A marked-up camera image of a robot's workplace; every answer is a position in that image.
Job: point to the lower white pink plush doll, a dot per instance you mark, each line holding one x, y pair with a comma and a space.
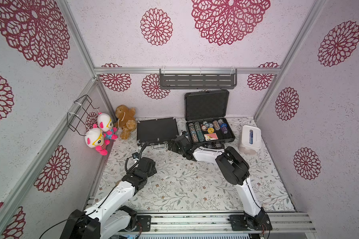
95, 139

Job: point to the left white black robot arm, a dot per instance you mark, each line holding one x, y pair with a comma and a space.
109, 216

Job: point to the black wire basket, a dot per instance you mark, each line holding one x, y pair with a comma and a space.
75, 119

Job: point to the floral table mat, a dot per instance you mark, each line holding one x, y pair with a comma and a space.
184, 185

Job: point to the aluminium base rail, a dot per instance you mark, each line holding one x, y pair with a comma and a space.
224, 223

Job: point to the white tissue box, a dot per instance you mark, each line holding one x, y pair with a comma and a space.
250, 140

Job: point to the brown teddy bear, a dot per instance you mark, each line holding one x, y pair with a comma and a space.
126, 121

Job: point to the black textured poker case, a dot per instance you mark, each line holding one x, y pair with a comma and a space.
156, 131

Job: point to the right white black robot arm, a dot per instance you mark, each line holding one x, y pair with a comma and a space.
235, 170

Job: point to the upper white pink plush doll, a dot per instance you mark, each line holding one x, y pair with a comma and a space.
105, 123

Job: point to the grey wall shelf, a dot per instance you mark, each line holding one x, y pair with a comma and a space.
197, 81

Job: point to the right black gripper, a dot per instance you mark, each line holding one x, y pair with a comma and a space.
178, 143

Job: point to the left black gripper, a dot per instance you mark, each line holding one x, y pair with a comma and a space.
153, 170

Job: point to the white pink plush doll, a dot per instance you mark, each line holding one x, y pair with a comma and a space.
95, 139
105, 123

